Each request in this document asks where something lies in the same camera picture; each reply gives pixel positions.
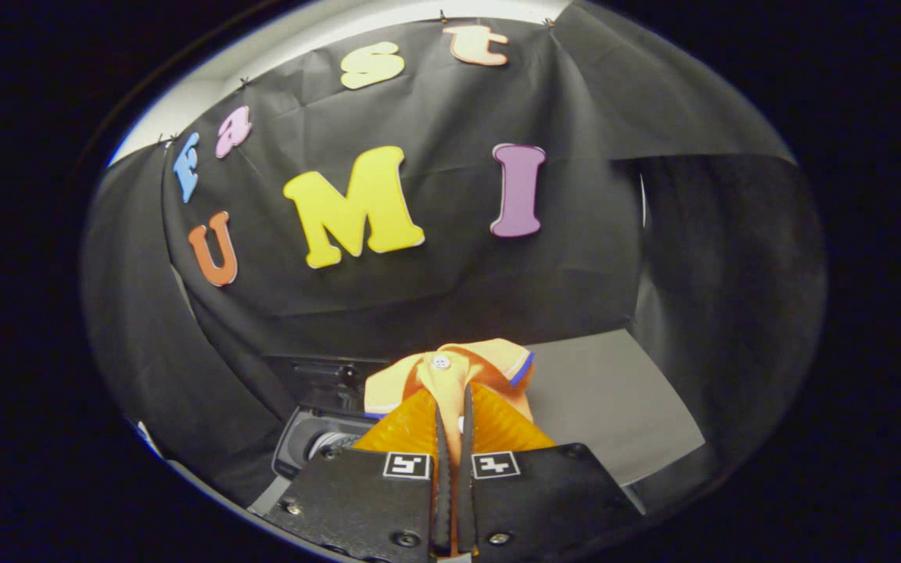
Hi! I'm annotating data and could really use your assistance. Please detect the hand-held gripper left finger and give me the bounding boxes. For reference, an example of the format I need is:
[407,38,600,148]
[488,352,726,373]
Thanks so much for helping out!
[282,387,451,560]

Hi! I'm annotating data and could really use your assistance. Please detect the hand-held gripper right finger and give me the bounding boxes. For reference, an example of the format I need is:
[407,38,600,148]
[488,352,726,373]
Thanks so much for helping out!
[454,383,643,558]

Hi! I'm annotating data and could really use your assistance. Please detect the orange polo shirt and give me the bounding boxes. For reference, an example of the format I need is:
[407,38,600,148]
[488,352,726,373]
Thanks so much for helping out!
[363,338,536,439]

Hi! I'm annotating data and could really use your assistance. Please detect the grey washing machine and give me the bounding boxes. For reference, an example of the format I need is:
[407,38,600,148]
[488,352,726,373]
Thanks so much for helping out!
[272,403,382,481]

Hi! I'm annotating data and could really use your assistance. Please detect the beige cabinet with dark top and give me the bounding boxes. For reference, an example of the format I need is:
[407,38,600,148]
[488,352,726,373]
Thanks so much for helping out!
[525,328,706,487]

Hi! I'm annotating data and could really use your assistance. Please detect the black backdrop cloth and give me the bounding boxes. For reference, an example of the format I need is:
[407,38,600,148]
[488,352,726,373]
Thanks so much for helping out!
[81,4,827,509]

